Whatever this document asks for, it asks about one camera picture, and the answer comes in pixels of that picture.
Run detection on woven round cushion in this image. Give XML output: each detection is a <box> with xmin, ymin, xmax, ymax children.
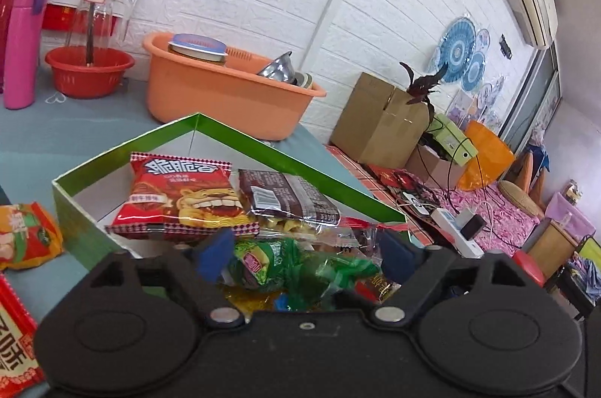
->
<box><xmin>498</xmin><ymin>179</ymin><xmax>545</xmax><ymax>218</ymax></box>

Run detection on small green snack packet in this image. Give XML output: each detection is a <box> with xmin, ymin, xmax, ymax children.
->
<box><xmin>282</xmin><ymin>238</ymin><xmax>382</xmax><ymax>300</ymax></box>

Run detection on teal printed tablecloth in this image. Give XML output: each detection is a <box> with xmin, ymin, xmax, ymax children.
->
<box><xmin>0</xmin><ymin>76</ymin><xmax>376</xmax><ymax>319</ymax></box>

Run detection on orange plastic basin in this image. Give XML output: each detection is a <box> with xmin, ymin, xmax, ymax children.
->
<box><xmin>142</xmin><ymin>32</ymin><xmax>328</xmax><ymax>141</ymax></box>

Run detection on pink bottle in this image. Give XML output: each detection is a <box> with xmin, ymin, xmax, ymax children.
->
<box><xmin>4</xmin><ymin>0</ymin><xmax>50</xmax><ymax>110</ymax></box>

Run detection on clear cracker packet dark label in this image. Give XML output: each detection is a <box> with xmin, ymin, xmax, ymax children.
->
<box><xmin>238</xmin><ymin>169</ymin><xmax>341</xmax><ymax>234</ymax></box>

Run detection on red noodle snack packet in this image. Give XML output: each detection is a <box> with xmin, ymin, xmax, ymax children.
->
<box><xmin>106</xmin><ymin>152</ymin><xmax>261</xmax><ymax>241</ymax></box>

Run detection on orange plastic bag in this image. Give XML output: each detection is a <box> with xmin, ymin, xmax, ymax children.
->
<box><xmin>458</xmin><ymin>121</ymin><xmax>516</xmax><ymax>192</ymax></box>

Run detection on red round stool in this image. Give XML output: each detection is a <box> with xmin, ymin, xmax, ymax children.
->
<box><xmin>512</xmin><ymin>250</ymin><xmax>548</xmax><ymax>287</ymax></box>

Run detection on dark glass window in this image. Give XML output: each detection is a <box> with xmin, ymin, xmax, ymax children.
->
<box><xmin>498</xmin><ymin>45</ymin><xmax>562</xmax><ymax>154</ymax></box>

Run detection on steel bowl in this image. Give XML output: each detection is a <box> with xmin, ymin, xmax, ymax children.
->
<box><xmin>257</xmin><ymin>51</ymin><xmax>297</xmax><ymax>85</ymax></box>

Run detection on blue lidded container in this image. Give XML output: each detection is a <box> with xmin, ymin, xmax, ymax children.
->
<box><xmin>168</xmin><ymin>33</ymin><xmax>229</xmax><ymax>66</ymax></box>

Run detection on red plaid cloth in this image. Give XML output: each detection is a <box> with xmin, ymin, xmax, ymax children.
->
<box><xmin>326</xmin><ymin>144</ymin><xmax>414</xmax><ymax>215</ymax></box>

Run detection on light green box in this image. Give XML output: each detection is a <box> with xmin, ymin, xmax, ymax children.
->
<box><xmin>429</xmin><ymin>113</ymin><xmax>480</xmax><ymax>167</ymax></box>

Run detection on red packet white print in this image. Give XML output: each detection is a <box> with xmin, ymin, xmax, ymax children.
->
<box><xmin>0</xmin><ymin>273</ymin><xmax>45</xmax><ymax>396</ymax></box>

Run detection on large cardboard box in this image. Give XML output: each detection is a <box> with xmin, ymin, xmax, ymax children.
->
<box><xmin>330</xmin><ymin>71</ymin><xmax>430</xmax><ymax>168</ymax></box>

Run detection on dark red plant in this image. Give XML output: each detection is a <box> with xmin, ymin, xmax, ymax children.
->
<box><xmin>399</xmin><ymin>61</ymin><xmax>449</xmax><ymax>121</ymax></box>

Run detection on red paper envelopes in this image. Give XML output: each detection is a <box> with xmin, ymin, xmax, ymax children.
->
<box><xmin>376</xmin><ymin>170</ymin><xmax>439</xmax><ymax>207</ymax></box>

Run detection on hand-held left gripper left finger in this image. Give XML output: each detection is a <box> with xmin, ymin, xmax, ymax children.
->
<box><xmin>87</xmin><ymin>229</ymin><xmax>245</xmax><ymax>328</ymax></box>

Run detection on small cardboard box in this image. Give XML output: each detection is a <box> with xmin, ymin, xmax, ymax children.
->
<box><xmin>406</xmin><ymin>144</ymin><xmax>463</xmax><ymax>189</ymax></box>

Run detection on golden clear snack packet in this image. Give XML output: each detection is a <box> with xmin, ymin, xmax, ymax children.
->
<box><xmin>224</xmin><ymin>288</ymin><xmax>282</xmax><ymax>314</ymax></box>

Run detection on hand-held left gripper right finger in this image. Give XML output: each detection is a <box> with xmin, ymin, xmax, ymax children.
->
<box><xmin>371</xmin><ymin>228</ymin><xmax>522</xmax><ymax>328</ymax></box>

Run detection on green cardboard box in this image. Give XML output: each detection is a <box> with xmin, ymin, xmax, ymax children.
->
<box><xmin>51</xmin><ymin>112</ymin><xmax>408</xmax><ymax>286</ymax></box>

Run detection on black power adapter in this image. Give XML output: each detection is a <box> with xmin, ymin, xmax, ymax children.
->
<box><xmin>459</xmin><ymin>214</ymin><xmax>488</xmax><ymax>241</ymax></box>

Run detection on glass pitcher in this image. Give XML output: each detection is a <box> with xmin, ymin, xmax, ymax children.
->
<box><xmin>68</xmin><ymin>0</ymin><xmax>132</xmax><ymax>51</ymax></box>

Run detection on dark stirring stick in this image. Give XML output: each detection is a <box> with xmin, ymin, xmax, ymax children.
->
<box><xmin>86</xmin><ymin>10</ymin><xmax>97</xmax><ymax>66</ymax></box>

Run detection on white power strip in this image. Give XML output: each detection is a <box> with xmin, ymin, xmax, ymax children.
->
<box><xmin>429</xmin><ymin>207</ymin><xmax>484</xmax><ymax>258</ymax></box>

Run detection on small blue round wall decoration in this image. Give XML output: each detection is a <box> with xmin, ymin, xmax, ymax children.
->
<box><xmin>462</xmin><ymin>50</ymin><xmax>487</xmax><ymax>93</ymax></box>

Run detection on large blue round wall decoration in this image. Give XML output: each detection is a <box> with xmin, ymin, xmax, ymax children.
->
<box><xmin>432</xmin><ymin>17</ymin><xmax>475</xmax><ymax>84</ymax></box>

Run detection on red plastic basin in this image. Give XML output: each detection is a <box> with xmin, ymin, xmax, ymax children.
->
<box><xmin>45</xmin><ymin>47</ymin><xmax>136</xmax><ymax>99</ymax></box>

